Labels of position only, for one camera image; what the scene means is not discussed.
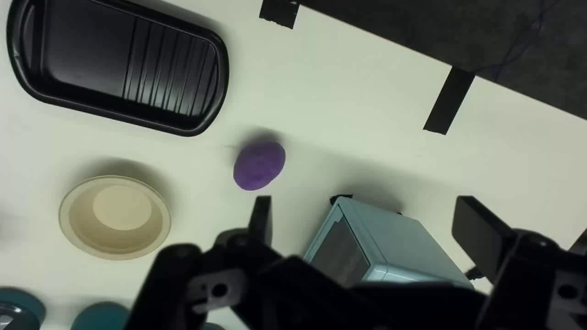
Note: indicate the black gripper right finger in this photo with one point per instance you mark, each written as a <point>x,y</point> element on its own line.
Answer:
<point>482,235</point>

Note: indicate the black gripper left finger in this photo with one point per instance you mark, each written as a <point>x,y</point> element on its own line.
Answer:
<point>262,218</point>

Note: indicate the purple plush toy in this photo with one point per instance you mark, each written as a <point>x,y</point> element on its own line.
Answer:
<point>259,165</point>

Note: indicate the black tape strip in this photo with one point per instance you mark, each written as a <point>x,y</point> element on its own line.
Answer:
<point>279,11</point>
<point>449,99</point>

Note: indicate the black plastic tray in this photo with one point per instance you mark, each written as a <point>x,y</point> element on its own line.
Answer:
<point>115,61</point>

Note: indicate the teal pan with dark inside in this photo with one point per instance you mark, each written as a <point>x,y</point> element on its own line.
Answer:
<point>18,304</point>

